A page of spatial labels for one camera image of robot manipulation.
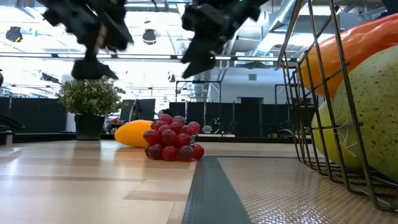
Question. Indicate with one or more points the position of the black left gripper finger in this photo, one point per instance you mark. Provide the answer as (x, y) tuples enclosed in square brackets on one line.
[(91, 70), (118, 31)]

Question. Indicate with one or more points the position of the yellow orange mango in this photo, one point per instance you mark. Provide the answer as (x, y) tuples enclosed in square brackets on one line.
[(132, 133)]

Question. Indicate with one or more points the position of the yellow green apple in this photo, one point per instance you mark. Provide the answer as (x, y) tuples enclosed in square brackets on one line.
[(325, 124)]

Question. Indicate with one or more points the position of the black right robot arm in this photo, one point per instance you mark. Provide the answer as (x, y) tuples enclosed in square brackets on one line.
[(391, 4)]

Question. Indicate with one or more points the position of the red grape bunch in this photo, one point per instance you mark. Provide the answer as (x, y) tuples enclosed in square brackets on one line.
[(172, 140)]

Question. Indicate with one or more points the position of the grey textured mat dark border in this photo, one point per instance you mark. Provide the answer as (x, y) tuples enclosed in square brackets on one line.
[(280, 199)]

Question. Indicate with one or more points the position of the red orange mango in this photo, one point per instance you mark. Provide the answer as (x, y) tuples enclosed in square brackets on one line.
[(363, 43)]

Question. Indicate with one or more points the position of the person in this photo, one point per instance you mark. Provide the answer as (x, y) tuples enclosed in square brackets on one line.
[(171, 111)]

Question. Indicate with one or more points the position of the potted green plant black pot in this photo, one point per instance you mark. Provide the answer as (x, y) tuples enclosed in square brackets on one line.
[(90, 99)]

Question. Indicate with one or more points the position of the black ceiling spotlight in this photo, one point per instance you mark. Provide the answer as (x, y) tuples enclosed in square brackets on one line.
[(149, 36), (14, 33)]

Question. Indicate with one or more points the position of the white thread on basket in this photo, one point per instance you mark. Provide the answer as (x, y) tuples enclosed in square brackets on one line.
[(346, 140)]

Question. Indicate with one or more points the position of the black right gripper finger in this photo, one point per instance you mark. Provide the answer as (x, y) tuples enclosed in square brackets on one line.
[(202, 51), (200, 67)]

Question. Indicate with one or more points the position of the small background potted plant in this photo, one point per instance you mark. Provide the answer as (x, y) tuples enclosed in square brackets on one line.
[(206, 128)]

